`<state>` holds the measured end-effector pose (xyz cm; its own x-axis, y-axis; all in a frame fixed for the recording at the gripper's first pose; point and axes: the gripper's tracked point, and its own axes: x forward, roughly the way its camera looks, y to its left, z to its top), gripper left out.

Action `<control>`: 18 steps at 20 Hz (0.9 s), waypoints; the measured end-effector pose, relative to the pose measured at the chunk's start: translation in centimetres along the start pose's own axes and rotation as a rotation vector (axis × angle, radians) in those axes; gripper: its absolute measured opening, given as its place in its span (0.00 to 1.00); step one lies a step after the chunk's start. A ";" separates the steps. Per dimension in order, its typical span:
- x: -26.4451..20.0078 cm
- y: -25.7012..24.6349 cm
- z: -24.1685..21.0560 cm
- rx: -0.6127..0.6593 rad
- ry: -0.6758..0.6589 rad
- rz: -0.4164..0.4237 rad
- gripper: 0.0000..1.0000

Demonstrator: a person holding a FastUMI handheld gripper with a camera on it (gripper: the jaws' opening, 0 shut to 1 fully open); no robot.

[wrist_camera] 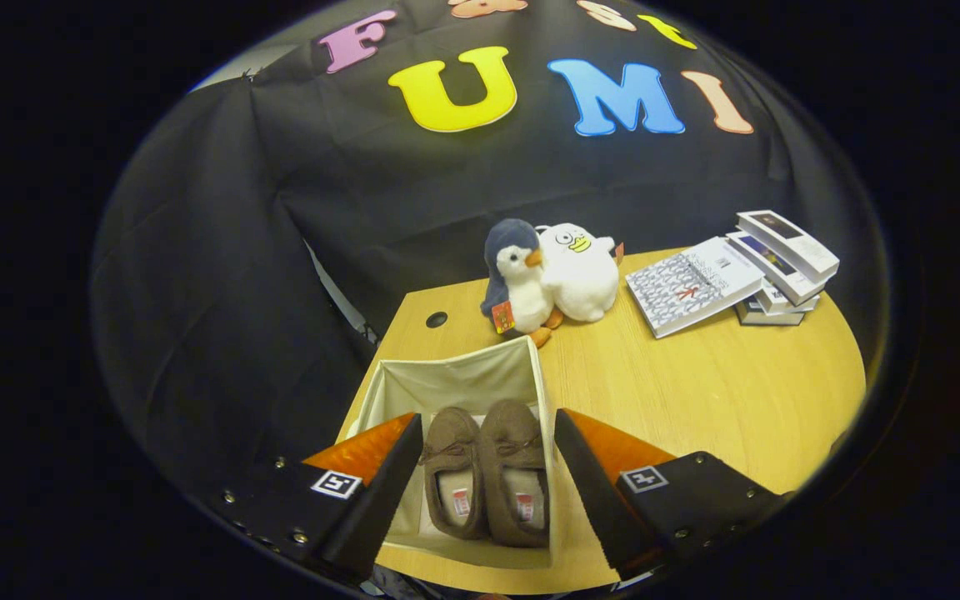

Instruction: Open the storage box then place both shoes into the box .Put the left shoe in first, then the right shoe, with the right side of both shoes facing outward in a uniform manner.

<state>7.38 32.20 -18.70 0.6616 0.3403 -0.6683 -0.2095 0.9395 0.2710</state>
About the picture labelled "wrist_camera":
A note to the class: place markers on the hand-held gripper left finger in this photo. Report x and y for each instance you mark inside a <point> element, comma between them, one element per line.
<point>384,500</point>

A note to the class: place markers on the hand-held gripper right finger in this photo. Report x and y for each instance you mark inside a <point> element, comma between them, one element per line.
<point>601,508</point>

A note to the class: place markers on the brown fuzzy shoe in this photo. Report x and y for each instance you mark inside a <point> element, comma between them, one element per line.
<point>451,442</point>
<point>517,437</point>

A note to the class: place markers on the beige fabric storage box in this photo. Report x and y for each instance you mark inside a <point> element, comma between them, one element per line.
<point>463,375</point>

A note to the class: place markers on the white duck plush toy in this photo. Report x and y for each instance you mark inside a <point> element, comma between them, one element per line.
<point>580,279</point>

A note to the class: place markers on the grey patterned cover book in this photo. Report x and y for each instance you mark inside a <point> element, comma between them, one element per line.
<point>688,287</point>

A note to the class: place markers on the penguin plush toy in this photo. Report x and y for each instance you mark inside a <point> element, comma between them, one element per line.
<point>522,283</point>

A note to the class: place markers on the thin white book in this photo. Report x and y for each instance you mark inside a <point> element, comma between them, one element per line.
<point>776,298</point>

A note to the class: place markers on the white book dark cover picture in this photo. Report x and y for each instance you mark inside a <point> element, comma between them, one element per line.
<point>788,242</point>

